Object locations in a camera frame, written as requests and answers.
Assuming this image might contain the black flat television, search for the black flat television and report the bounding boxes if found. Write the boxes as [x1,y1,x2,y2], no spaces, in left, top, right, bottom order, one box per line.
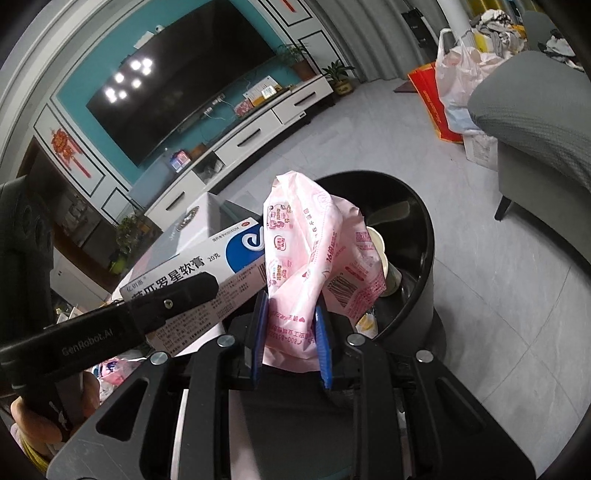
[85,7,278,167]

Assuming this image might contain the white plastic bag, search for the white plastic bag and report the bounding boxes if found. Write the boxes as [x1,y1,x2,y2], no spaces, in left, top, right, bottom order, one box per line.
[435,28,502,136]

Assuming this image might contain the potted plant in brown pot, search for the potted plant in brown pot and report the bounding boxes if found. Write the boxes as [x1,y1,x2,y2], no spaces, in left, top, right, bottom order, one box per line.
[277,42,320,80]

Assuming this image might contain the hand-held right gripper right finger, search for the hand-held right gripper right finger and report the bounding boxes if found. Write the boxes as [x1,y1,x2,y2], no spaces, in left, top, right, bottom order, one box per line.
[315,305,536,480]

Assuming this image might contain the white cardboard box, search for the white cardboard box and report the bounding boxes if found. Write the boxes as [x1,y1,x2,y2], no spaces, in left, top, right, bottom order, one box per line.
[178,191,252,241]

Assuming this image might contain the white television cabinet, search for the white television cabinet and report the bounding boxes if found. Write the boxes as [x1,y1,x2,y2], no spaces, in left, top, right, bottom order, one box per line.
[129,74,335,222]

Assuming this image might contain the leafy plant in dark box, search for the leafy plant in dark box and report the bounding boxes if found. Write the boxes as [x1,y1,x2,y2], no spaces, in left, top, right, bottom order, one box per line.
[113,213,155,275]

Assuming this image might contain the red paper bag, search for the red paper bag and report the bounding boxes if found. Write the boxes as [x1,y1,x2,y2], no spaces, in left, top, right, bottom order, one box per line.
[407,62,465,145]

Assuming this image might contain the white medicine box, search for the white medicine box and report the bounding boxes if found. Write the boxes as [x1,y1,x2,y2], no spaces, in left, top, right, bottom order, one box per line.
[119,216,269,358]

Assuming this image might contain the white yellow wrapper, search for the white yellow wrapper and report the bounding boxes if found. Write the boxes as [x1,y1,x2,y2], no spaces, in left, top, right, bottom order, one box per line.
[355,313,380,336]

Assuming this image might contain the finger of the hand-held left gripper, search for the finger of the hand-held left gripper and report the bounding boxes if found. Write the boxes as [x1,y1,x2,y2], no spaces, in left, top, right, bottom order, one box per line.
[127,272,221,343]

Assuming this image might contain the person's left hand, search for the person's left hand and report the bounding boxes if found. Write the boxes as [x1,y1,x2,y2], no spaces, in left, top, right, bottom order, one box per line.
[9,364,102,464]

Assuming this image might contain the black trash bin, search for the black trash bin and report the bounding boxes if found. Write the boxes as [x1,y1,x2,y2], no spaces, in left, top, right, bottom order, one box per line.
[314,171,448,370]

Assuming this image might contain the small potted floor plant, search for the small potted floor plant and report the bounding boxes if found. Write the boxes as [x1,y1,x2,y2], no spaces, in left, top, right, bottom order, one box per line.
[322,60,356,96]

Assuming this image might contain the paper cup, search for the paper cup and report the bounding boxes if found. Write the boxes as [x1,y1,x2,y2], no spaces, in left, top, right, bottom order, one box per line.
[367,226,403,297]

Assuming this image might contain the white yellow desk calendar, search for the white yellow desk calendar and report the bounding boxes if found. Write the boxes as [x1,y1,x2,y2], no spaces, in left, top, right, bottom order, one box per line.
[242,78,283,110]

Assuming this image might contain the pile of clothes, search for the pile of clothes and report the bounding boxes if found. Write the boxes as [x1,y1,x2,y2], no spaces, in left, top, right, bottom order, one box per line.
[470,8,528,52]

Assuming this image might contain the pink printed plastic wrapper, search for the pink printed plastic wrapper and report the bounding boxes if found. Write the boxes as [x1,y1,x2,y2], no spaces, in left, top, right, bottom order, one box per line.
[262,171,387,372]

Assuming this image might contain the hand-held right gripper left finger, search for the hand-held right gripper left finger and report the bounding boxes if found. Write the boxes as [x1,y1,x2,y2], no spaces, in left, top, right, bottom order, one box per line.
[46,291,269,480]

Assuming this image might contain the crumpled white pink packet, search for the crumpled white pink packet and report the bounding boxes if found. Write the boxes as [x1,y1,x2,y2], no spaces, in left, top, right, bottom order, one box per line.
[92,351,153,398]

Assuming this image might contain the grey sofa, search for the grey sofa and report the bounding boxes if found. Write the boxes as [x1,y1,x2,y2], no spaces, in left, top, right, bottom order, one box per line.
[466,50,591,261]

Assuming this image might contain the clothes on sofa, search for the clothes on sofa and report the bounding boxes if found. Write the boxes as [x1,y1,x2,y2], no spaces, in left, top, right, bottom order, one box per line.
[539,33,588,71]

